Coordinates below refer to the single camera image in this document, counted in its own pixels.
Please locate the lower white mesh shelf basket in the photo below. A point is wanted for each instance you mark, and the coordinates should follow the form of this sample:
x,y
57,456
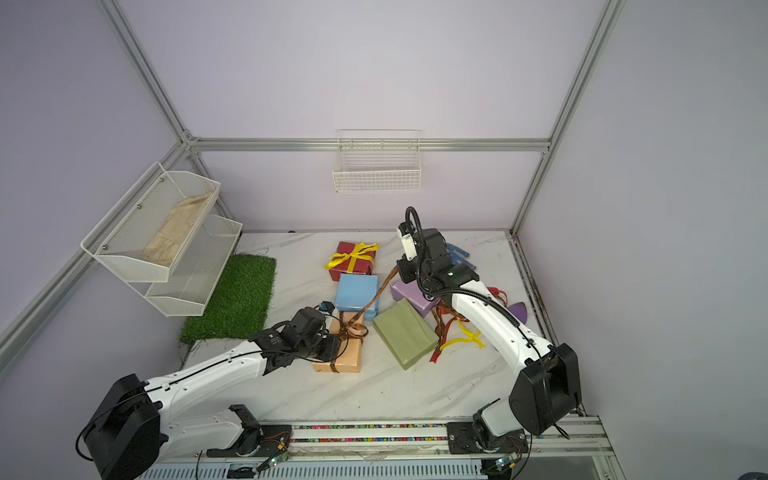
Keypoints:
x,y
191,285

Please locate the green artificial grass mat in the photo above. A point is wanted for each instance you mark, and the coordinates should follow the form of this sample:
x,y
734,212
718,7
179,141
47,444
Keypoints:
x,y
239,304

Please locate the green gift box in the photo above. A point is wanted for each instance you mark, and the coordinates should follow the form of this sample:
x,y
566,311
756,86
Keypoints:
x,y
405,333

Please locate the red gift box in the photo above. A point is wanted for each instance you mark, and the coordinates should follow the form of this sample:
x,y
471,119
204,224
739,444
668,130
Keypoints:
x,y
361,270

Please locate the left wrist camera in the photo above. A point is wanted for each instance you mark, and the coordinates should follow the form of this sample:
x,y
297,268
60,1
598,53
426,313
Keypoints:
x,y
327,308

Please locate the white wire wall basket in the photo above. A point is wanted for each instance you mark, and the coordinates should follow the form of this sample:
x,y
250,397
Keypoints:
x,y
377,161

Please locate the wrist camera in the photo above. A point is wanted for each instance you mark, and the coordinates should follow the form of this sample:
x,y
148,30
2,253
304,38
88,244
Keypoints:
x,y
327,308
407,241

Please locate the purple pink-handled spatula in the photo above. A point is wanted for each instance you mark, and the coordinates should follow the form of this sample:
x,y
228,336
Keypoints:
x,y
519,311

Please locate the yellow ribbon on red box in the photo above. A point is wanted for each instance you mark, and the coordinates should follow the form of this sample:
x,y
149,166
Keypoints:
x,y
349,255

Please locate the blue dotted work glove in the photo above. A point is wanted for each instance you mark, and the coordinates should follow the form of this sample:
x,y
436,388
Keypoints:
x,y
459,256

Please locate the beige cloth in basket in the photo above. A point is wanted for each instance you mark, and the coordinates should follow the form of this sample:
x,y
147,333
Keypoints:
x,y
166,244

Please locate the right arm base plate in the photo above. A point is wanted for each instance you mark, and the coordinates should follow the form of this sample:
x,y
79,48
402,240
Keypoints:
x,y
492,429

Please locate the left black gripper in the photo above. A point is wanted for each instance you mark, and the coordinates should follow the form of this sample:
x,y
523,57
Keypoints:
x,y
331,344

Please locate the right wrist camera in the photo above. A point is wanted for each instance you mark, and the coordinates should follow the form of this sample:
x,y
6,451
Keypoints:
x,y
407,241

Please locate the purple gift box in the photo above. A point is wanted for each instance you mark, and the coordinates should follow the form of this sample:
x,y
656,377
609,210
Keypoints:
x,y
410,291

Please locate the upper white mesh shelf basket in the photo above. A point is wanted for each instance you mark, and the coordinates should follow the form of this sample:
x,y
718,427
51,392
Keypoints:
x,y
120,237

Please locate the white mesh shelf basket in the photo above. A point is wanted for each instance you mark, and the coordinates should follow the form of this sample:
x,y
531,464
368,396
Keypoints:
x,y
120,237
191,285

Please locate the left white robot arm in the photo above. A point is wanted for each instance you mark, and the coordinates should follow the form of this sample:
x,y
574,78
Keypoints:
x,y
140,422

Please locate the yellow ribbon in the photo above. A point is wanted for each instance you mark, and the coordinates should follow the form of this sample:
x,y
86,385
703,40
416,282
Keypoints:
x,y
457,332
349,255

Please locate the aluminium front rail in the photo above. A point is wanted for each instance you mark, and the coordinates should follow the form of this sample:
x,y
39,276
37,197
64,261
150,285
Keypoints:
x,y
426,449

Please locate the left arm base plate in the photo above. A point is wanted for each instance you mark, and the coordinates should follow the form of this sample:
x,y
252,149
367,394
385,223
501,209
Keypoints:
x,y
256,439

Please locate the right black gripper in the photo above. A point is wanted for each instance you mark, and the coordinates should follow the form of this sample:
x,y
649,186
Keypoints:
x,y
408,270

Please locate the blue gift box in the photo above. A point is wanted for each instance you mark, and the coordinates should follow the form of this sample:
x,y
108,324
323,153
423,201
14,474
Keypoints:
x,y
355,291

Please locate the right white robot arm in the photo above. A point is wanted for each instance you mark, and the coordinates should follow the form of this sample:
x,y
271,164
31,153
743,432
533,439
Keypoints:
x,y
546,376

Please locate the orange gift box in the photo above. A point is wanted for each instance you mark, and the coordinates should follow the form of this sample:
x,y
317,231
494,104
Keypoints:
x,y
347,355

